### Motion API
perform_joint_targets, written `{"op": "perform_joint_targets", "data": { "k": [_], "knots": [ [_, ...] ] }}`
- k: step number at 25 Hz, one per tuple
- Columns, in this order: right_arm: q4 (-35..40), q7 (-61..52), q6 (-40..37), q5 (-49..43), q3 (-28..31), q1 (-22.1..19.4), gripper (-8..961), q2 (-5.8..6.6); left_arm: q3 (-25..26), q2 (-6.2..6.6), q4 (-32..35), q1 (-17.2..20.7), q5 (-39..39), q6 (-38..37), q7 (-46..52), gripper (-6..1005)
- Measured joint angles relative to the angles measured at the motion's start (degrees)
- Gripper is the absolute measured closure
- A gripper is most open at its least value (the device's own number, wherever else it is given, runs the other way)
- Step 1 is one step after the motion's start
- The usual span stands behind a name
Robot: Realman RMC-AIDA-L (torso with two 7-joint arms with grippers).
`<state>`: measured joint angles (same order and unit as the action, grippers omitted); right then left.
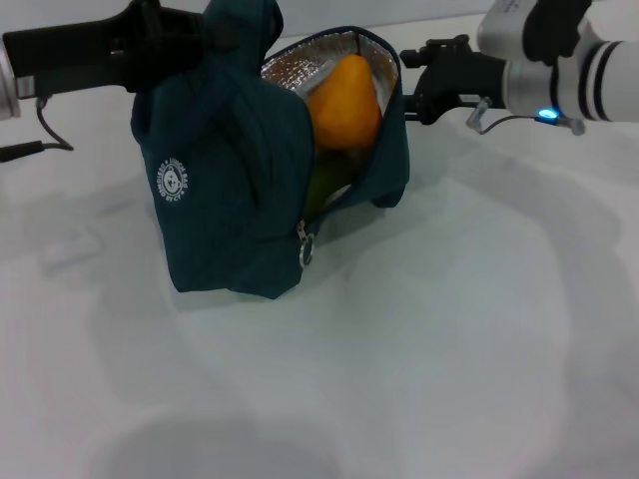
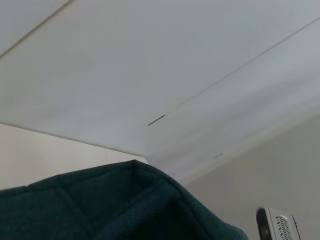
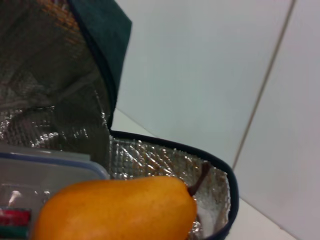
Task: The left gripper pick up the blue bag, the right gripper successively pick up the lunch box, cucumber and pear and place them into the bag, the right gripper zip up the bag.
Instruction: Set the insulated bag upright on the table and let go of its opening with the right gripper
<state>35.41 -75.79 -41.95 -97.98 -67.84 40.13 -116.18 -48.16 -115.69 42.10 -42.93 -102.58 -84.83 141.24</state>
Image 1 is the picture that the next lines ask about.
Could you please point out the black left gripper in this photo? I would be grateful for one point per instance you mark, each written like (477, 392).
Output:
(100, 50)

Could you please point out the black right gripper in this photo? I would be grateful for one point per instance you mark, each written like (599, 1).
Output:
(459, 77)

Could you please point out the orange yellow pear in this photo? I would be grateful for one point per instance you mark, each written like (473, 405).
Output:
(344, 105)

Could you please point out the dark teal insulated lunch bag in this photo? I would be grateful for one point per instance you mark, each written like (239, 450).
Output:
(224, 189)

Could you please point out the green cucumber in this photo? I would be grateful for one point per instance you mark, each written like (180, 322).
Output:
(327, 184)

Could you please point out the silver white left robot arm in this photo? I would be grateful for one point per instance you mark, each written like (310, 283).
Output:
(7, 85)

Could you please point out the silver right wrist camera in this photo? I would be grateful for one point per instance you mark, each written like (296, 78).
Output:
(501, 25)

